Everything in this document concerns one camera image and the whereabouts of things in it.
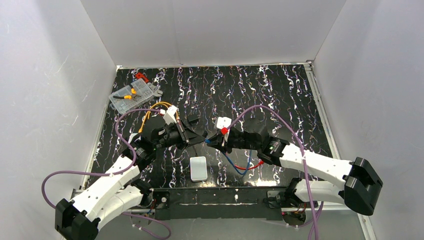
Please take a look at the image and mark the blue ethernet cable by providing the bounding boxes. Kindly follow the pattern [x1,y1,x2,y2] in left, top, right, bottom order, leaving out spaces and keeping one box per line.
[204,139,253,176]

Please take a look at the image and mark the black adapter with cable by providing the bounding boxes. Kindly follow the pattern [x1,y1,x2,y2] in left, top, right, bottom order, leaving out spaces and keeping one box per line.
[186,114,208,157]

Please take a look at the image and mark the white network switch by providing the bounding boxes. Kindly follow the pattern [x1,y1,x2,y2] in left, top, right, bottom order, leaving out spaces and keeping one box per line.
[189,156,208,182]
[127,133,141,145]

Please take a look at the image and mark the short yellow ethernet cable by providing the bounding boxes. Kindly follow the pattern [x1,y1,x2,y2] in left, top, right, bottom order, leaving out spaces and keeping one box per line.
[141,104,172,133]

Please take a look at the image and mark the long yellow ethernet cable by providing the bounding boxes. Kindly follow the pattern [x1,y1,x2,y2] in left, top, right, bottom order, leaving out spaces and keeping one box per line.
[139,101,181,134]

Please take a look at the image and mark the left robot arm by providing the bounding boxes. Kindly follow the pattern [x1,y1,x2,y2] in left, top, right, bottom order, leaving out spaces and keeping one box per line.
[54,116,208,240]

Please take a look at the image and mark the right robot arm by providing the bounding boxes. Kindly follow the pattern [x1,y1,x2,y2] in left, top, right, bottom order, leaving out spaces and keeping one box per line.
[208,117,384,216]

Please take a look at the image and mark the grey red adjustable wrench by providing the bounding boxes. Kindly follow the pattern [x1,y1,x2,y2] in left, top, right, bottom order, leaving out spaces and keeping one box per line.
[135,72,163,98]

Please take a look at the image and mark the clear plastic parts box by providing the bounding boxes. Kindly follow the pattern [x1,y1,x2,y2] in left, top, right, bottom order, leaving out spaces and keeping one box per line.
[109,78,154,115]

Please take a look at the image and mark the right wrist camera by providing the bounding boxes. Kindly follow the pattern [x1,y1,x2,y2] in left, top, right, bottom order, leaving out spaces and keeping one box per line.
[214,116,232,135]

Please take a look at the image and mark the red ethernet cable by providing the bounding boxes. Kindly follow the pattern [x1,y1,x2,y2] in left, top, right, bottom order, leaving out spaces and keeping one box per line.
[234,160,265,171]

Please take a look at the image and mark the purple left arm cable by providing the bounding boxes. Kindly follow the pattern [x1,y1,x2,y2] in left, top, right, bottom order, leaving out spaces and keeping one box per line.
[41,108,172,240]

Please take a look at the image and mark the yellow handled pliers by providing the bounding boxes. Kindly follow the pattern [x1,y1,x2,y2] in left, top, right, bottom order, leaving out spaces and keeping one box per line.
[112,87,141,101]

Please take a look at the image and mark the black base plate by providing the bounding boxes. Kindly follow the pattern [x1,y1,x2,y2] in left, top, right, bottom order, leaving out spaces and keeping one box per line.
[151,186,294,221]

